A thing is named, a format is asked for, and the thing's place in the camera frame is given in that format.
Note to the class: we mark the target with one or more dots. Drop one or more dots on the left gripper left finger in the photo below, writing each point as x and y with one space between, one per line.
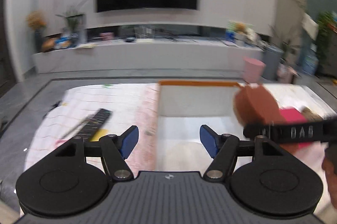
115 149

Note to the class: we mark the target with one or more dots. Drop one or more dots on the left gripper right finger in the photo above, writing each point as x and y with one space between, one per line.
223 150

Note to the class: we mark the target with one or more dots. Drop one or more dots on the brown bear-shaped sponge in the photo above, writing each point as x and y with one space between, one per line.
256 105

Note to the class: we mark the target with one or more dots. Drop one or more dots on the brown fluffy towel bundle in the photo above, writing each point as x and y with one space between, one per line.
310 116

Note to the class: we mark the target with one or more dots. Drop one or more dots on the person's right hand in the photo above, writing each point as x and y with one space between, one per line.
330 173

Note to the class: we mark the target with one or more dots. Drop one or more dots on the red transparent ball box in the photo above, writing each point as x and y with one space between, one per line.
293 116

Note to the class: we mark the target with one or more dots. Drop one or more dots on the black remote control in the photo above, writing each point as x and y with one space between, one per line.
87 127

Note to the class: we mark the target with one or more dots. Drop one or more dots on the white lace tablecloth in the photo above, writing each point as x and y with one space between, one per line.
64 180

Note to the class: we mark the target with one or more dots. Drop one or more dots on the orange storage box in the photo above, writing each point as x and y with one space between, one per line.
183 107

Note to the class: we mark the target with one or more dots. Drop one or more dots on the pink small heater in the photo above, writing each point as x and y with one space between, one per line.
286 74

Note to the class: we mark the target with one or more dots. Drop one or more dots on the pink round stool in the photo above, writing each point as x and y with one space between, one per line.
253 70

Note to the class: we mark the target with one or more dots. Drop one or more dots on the blue water jug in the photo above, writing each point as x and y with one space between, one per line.
310 63

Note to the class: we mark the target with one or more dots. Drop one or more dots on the grey trash bin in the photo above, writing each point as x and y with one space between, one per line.
271 58

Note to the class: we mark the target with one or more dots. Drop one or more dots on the white tv console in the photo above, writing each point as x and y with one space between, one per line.
170 52

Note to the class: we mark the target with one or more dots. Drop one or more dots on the white hanging tote bag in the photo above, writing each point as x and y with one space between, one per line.
310 26

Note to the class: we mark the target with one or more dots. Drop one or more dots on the small teddy bear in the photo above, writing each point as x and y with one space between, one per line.
240 28

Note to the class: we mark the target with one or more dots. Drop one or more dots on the green plant in vase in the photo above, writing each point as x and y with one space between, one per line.
74 20

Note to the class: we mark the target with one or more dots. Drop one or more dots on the dried orange flower vase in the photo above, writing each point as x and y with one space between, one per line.
37 23

